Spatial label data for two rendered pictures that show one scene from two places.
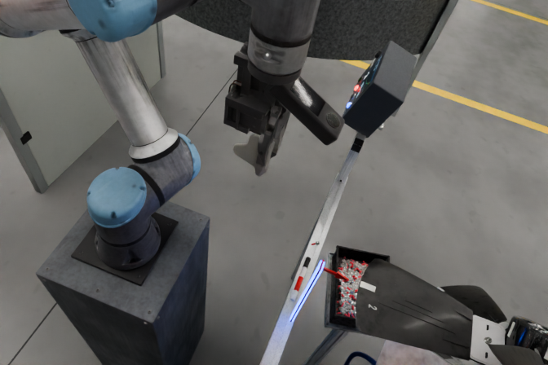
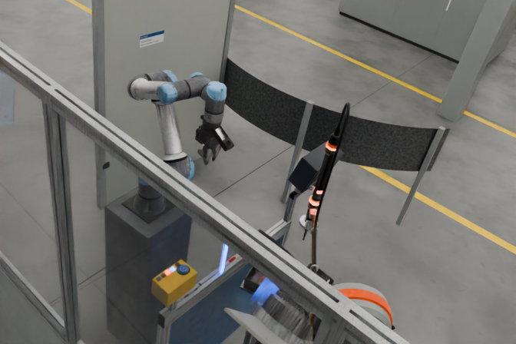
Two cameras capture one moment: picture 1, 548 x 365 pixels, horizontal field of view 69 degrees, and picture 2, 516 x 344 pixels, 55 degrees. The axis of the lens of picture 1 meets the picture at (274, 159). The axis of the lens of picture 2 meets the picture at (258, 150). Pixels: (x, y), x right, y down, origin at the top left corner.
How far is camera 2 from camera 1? 152 cm
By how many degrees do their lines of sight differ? 21
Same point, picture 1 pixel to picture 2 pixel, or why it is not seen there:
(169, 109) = (207, 176)
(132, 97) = (170, 131)
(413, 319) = not seen: hidden behind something
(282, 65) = (211, 120)
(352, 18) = (352, 130)
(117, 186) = not seen: hidden behind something
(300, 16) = (215, 106)
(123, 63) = (171, 117)
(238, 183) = not seen: hidden behind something
